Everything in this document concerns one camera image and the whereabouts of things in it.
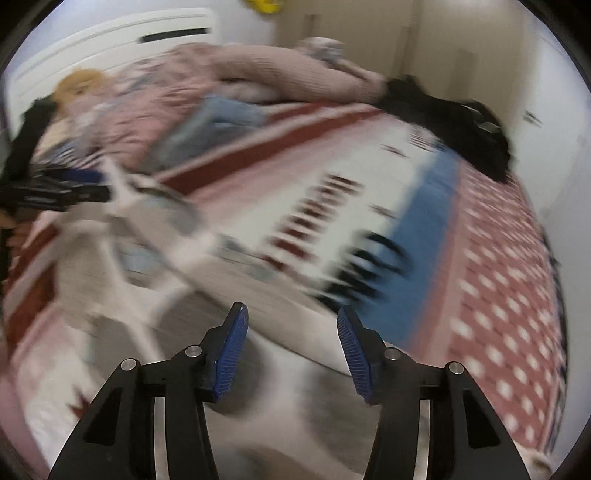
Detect cream bear print pants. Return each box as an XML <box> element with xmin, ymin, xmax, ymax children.
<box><xmin>18</xmin><ymin>156</ymin><xmax>445</xmax><ymax>480</ymax></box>

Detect black clothing pile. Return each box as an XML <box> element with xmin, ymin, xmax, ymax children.
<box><xmin>377</xmin><ymin>75</ymin><xmax>511</xmax><ymax>183</ymax></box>

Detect orange plush toy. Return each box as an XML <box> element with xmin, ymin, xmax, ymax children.
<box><xmin>51</xmin><ymin>69</ymin><xmax>107</xmax><ymax>106</ymax></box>

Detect pink patchwork quilt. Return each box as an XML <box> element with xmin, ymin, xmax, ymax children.
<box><xmin>33</xmin><ymin>43</ymin><xmax>386</xmax><ymax>172</ymax></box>

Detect white headboard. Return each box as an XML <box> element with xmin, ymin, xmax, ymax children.
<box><xmin>5</xmin><ymin>8</ymin><xmax>221</xmax><ymax>137</ymax></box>

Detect light blue garment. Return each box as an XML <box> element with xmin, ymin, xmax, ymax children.
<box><xmin>138</xmin><ymin>95</ymin><xmax>269</xmax><ymax>174</ymax></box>

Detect striped bed blanket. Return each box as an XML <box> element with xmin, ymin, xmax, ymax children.
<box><xmin>1</xmin><ymin>104</ymin><xmax>565</xmax><ymax>475</ymax></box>

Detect white door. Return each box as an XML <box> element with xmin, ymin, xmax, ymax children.
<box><xmin>513</xmin><ymin>25</ymin><xmax>590</xmax><ymax>218</ymax></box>

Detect beige wooden wardrobe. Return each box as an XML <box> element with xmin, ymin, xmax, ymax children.
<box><xmin>276</xmin><ymin>0</ymin><xmax>529</xmax><ymax>126</ymax></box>

